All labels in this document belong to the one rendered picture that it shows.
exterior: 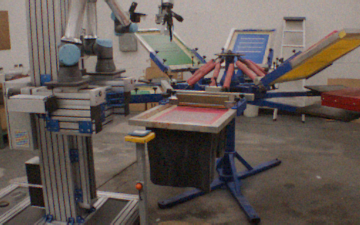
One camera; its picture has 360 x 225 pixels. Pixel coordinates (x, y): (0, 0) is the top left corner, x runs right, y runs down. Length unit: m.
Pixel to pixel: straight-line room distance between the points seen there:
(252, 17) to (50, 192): 5.06
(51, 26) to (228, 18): 4.85
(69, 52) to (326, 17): 5.28
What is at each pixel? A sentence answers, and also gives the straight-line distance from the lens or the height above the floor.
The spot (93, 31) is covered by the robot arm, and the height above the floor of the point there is 1.54.
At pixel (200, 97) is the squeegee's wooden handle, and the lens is 2.75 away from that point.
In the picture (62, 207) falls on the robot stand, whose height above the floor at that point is 0.34.
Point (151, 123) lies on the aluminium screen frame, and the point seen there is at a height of 0.98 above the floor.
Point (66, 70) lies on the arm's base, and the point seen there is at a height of 1.33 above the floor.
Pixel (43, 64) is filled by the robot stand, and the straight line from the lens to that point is 2.51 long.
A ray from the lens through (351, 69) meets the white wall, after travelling 6.76.
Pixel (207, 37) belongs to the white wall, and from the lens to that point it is 7.03.
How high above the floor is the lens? 1.54
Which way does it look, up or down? 13 degrees down
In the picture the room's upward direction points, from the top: 1 degrees counter-clockwise
